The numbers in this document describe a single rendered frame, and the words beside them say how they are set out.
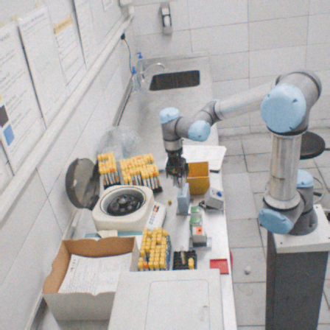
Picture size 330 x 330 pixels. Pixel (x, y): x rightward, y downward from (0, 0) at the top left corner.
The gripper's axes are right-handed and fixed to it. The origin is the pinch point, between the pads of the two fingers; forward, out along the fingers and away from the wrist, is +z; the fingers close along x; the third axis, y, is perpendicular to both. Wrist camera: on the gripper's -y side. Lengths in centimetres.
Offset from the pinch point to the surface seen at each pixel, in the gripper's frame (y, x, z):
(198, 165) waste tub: -24.8, 5.0, 7.0
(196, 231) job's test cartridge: 20.3, 7.9, 7.4
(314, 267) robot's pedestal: 20, 53, 26
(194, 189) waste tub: -11.9, 4.0, 11.9
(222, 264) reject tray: 29.4, 17.8, 14.9
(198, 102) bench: -116, -3, 15
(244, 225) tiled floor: -85, 26, 103
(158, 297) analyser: 67, 5, -15
